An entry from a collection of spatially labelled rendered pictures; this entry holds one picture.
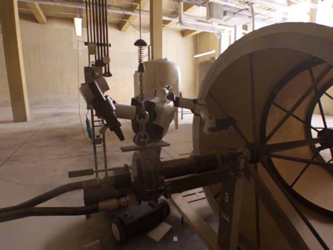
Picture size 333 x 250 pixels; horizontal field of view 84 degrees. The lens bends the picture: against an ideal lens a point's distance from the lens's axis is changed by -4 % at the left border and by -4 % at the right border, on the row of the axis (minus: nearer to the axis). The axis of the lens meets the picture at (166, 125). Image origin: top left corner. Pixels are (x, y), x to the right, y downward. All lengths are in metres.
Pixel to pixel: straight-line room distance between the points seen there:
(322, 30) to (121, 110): 1.12
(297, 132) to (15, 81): 9.41
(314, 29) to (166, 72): 4.71
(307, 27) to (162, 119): 0.97
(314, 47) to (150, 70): 4.80
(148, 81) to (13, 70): 5.91
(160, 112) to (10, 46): 8.88
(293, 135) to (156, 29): 8.49
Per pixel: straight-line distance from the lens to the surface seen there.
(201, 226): 1.89
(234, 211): 1.49
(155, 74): 5.62
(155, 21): 10.49
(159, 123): 1.35
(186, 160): 1.12
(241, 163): 1.33
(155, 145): 1.01
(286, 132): 3.16
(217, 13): 9.37
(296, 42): 1.30
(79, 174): 1.00
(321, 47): 1.23
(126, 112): 1.18
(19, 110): 9.75
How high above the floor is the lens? 1.38
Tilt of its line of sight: 11 degrees down
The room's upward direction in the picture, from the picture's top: straight up
